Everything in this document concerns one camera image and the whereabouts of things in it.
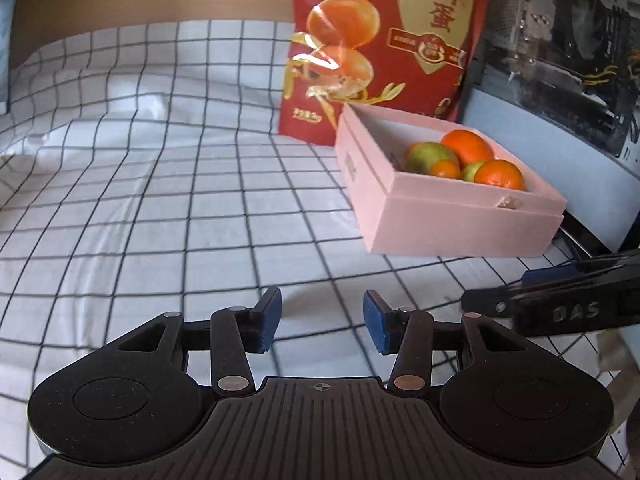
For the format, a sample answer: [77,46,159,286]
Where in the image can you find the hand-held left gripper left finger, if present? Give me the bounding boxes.
[115,286,283,397]

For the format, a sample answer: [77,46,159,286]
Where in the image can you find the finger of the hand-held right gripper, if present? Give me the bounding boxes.
[525,249,640,283]
[461,264,640,317]

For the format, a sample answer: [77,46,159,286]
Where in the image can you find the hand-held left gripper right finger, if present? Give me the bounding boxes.
[362,289,523,396]

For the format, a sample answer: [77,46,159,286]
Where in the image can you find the glass-sided computer case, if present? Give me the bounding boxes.
[457,0,640,256]

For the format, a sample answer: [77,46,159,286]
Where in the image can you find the pink cardboard box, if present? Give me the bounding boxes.
[334,102,568,256]

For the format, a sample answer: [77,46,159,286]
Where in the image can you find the large smooth orange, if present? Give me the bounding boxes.
[441,129,496,168]

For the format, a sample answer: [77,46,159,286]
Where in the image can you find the white black-checked cloth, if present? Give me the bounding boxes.
[0,20,640,480]

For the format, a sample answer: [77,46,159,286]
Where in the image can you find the black computer monitor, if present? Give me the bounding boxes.
[0,0,23,116]

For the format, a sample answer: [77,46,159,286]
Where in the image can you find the red printed snack bag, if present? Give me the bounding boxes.
[277,0,496,148]

